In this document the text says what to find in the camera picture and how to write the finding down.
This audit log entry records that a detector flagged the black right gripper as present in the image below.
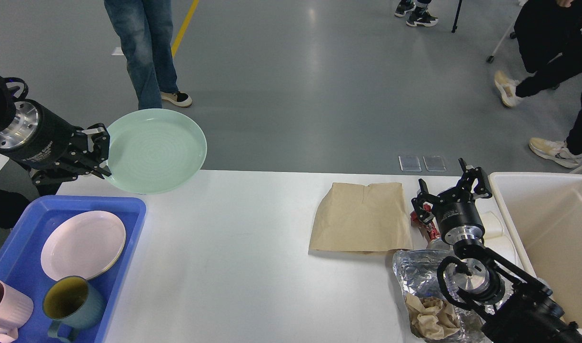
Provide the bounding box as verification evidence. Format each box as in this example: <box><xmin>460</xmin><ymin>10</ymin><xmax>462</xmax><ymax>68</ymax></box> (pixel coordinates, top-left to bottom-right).
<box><xmin>411</xmin><ymin>158</ymin><xmax>493</xmax><ymax>245</ymax></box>

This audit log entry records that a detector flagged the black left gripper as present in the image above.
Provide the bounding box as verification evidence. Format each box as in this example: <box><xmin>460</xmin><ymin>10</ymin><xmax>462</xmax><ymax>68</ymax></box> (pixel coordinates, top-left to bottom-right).
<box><xmin>0</xmin><ymin>99</ymin><xmax>112</xmax><ymax>185</ymax></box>

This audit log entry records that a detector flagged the green plate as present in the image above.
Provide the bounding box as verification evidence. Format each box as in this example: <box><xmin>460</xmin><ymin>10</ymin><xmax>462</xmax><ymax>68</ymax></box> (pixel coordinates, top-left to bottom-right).
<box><xmin>107</xmin><ymin>109</ymin><xmax>208</xmax><ymax>194</ymax></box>

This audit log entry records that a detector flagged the dark teal mug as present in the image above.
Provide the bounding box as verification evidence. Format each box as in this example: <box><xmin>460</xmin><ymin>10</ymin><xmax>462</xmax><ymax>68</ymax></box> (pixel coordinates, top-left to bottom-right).
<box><xmin>41</xmin><ymin>275</ymin><xmax>106</xmax><ymax>343</ymax></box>

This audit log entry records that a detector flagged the pink ribbed mug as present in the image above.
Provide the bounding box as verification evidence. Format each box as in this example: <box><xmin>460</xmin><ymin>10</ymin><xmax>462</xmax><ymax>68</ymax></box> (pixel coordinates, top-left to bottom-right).
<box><xmin>0</xmin><ymin>280</ymin><xmax>34</xmax><ymax>343</ymax></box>

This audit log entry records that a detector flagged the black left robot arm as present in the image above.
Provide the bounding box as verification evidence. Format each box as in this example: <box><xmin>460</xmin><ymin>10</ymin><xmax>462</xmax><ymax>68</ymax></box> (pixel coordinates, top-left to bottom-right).
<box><xmin>0</xmin><ymin>76</ymin><xmax>112</xmax><ymax>185</ymax></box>

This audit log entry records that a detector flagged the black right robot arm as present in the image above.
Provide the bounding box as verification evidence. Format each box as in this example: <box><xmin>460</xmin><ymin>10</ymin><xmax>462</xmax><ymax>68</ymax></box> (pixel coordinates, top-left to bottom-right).
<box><xmin>411</xmin><ymin>158</ymin><xmax>582</xmax><ymax>343</ymax></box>

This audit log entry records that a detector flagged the red snack wrapper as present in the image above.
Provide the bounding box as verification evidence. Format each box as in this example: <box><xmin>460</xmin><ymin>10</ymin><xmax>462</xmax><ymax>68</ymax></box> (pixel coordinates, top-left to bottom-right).
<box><xmin>411</xmin><ymin>211</ymin><xmax>441</xmax><ymax>242</ymax></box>

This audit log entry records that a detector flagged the right floor plate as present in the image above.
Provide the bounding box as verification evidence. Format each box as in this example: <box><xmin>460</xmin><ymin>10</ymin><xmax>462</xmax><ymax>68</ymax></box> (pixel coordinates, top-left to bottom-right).
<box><xmin>422</xmin><ymin>155</ymin><xmax>446</xmax><ymax>173</ymax></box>

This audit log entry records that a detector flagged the floor plate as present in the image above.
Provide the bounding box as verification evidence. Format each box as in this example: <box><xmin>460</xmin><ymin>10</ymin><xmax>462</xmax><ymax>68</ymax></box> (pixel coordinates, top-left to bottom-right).
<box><xmin>398</xmin><ymin>155</ymin><xmax>422</xmax><ymax>173</ymax></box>
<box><xmin>422</xmin><ymin>155</ymin><xmax>446</xmax><ymax>173</ymax></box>

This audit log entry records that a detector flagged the left floor plate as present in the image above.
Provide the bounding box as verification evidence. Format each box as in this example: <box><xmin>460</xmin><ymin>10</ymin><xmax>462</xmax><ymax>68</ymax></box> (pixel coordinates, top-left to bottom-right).
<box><xmin>398</xmin><ymin>155</ymin><xmax>422</xmax><ymax>173</ymax></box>

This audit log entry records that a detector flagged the white foam container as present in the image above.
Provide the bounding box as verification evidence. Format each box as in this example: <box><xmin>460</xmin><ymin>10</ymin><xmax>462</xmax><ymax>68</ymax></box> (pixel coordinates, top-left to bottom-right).
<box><xmin>480</xmin><ymin>211</ymin><xmax>522</xmax><ymax>268</ymax></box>

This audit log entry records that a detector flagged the crumpled aluminium foil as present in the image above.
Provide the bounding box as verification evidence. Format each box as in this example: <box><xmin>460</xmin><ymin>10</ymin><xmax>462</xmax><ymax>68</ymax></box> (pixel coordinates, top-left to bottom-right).
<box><xmin>392</xmin><ymin>250</ymin><xmax>491</xmax><ymax>343</ymax></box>

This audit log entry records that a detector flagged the pink plate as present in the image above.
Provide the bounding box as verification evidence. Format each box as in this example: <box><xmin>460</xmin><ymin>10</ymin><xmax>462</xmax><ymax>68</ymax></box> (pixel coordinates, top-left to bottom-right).
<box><xmin>40</xmin><ymin>211</ymin><xmax>126</xmax><ymax>281</ymax></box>

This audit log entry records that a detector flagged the brown paper bag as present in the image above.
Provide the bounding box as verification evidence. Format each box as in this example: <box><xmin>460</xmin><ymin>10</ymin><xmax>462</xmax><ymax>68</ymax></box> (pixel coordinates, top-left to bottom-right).
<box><xmin>309</xmin><ymin>182</ymin><xmax>413</xmax><ymax>253</ymax></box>

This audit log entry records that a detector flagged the white plastic bin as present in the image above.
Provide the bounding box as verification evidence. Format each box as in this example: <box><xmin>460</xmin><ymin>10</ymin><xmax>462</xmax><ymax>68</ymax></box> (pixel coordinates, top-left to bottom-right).
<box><xmin>489</xmin><ymin>172</ymin><xmax>582</xmax><ymax>334</ymax></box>

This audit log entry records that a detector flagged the blue plastic tray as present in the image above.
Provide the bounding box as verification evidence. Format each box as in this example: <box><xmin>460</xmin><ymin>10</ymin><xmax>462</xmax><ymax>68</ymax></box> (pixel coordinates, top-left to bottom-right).
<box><xmin>0</xmin><ymin>195</ymin><xmax>147</xmax><ymax>343</ymax></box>

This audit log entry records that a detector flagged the crumpled brown napkin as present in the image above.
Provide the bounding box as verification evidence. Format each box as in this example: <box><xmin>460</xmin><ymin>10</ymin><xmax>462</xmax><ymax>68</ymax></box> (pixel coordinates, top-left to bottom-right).
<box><xmin>405</xmin><ymin>293</ymin><xmax>460</xmax><ymax>340</ymax></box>

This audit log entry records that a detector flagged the person in blue jeans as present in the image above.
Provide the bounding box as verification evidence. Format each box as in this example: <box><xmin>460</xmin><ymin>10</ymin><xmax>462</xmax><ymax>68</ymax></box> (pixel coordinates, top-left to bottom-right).
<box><xmin>103</xmin><ymin>0</ymin><xmax>192</xmax><ymax>110</ymax></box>

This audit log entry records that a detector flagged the black tripod leg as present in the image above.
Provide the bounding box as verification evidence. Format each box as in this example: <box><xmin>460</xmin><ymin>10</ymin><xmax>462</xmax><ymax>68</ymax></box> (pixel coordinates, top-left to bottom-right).
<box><xmin>451</xmin><ymin>0</ymin><xmax>463</xmax><ymax>33</ymax></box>

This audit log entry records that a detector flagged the person with dark sneakers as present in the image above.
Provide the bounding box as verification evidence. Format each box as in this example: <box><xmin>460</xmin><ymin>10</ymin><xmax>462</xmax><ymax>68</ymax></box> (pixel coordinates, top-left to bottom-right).
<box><xmin>394</xmin><ymin>0</ymin><xmax>439</xmax><ymax>27</ymax></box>

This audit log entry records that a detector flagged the person in black trousers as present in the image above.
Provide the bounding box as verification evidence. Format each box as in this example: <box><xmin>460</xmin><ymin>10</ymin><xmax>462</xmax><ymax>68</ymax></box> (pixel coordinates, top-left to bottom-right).
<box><xmin>494</xmin><ymin>0</ymin><xmax>582</xmax><ymax>169</ymax></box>

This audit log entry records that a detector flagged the chair with black jacket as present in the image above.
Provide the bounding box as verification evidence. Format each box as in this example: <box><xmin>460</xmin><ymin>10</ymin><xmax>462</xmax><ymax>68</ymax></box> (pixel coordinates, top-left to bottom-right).
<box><xmin>495</xmin><ymin>0</ymin><xmax>582</xmax><ymax>100</ymax></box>

